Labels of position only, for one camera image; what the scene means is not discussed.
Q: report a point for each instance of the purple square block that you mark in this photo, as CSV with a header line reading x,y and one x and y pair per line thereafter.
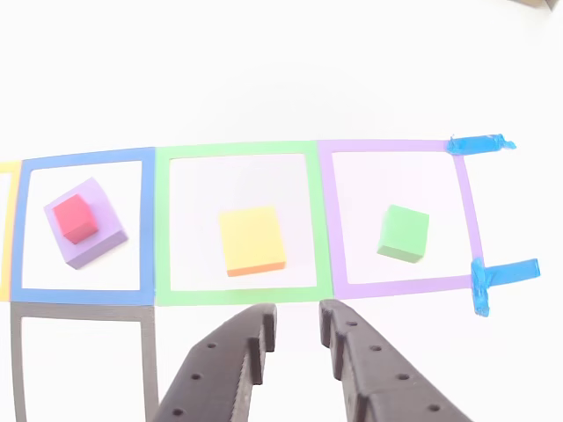
x,y
105,246

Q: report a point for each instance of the orange square block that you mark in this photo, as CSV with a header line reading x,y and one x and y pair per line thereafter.
x,y
250,237

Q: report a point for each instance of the black square frame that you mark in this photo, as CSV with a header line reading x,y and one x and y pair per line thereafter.
x,y
149,360

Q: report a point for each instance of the orange square frame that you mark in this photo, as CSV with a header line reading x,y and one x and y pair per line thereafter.
x,y
6,228

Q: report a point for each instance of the green square frame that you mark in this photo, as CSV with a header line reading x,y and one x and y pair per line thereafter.
x,y
163,220

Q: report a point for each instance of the green cube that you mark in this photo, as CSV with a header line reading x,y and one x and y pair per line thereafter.
x,y
402,233

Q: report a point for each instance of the blue tape strip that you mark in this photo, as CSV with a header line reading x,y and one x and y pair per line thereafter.
x,y
506,272
477,144

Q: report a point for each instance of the brown cardboard box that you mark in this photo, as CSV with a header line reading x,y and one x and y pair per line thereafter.
x,y
536,3

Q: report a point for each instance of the blue square frame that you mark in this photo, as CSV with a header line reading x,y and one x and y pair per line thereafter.
x,y
17,228

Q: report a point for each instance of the small red cube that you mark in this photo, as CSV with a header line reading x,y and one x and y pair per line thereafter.
x,y
75,217

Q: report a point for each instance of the purple square frame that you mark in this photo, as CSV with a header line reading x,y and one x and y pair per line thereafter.
x,y
327,220

